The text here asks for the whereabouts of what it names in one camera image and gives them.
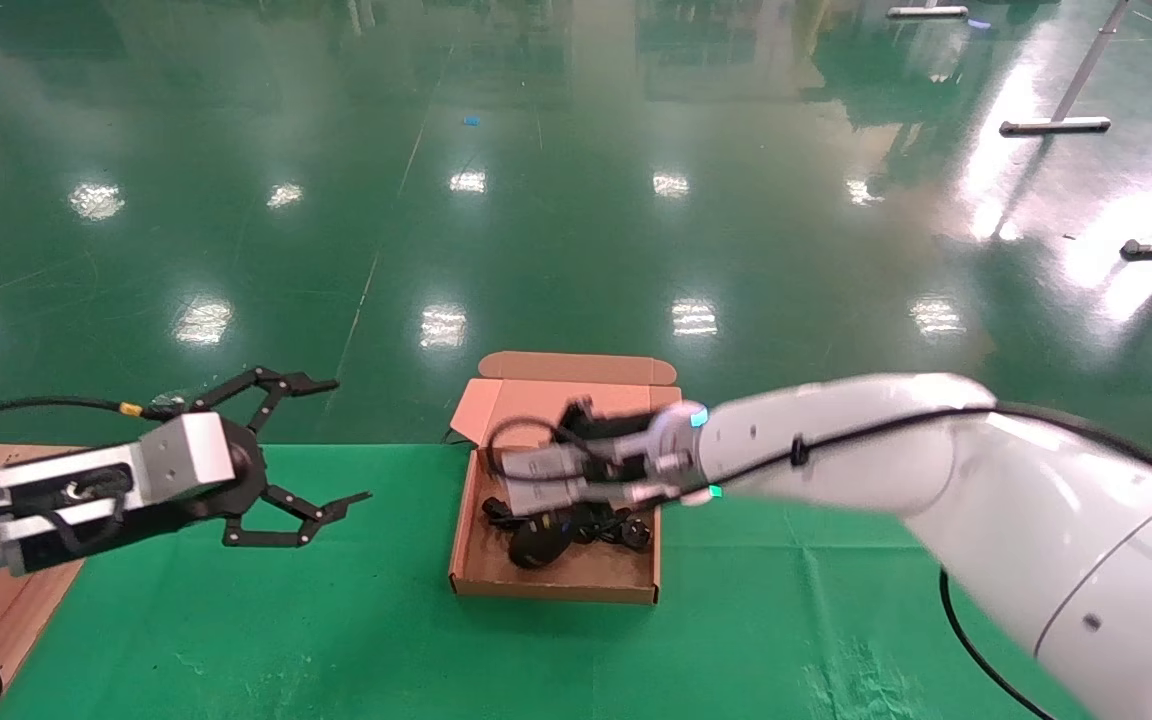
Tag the clear plastic floor scrap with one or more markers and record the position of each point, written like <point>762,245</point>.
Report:
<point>171,399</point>

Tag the flat open cardboard mailer box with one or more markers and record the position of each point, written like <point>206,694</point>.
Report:
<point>576,580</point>

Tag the grey metal stand with pole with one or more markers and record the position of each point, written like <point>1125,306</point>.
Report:
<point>1056,125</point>

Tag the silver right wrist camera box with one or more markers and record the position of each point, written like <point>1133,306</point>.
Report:
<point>556,465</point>

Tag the glossy black left gripper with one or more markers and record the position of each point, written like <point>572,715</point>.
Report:
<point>251,475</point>

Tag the green table cloth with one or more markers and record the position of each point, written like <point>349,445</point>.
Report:
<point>236,620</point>

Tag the glossy black right gripper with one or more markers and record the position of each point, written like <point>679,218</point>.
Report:
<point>616,425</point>

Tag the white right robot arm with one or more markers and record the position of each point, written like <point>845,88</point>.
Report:
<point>1036,500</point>

